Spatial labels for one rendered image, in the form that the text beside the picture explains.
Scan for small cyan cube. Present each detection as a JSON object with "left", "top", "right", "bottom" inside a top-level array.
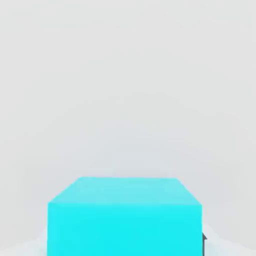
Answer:
[{"left": 47, "top": 176, "right": 203, "bottom": 256}]

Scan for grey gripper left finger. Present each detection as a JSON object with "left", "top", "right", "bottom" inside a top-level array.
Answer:
[{"left": 17, "top": 229, "right": 49, "bottom": 256}]

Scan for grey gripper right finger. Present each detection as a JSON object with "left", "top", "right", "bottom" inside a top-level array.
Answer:
[{"left": 201, "top": 223, "right": 239, "bottom": 256}]

